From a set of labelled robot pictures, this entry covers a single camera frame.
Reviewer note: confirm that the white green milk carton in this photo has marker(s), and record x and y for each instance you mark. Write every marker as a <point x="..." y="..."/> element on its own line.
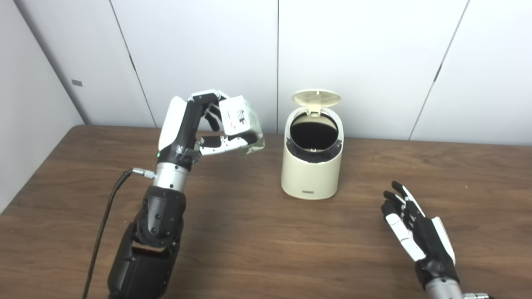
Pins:
<point x="241" y="118"/>

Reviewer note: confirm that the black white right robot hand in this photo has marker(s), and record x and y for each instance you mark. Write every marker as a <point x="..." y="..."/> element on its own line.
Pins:
<point x="430" y="241"/>

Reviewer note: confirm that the small grey wall plate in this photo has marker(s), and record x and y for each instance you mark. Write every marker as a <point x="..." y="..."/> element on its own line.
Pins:
<point x="77" y="83"/>

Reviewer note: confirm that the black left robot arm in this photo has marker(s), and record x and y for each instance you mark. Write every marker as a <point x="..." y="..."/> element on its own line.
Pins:
<point x="158" y="224"/>

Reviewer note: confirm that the cream-colored round bin lid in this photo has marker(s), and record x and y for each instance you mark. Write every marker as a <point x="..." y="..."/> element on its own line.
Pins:
<point x="316" y="98"/>

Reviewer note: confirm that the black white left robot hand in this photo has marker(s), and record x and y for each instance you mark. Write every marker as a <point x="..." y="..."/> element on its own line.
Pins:
<point x="185" y="128"/>

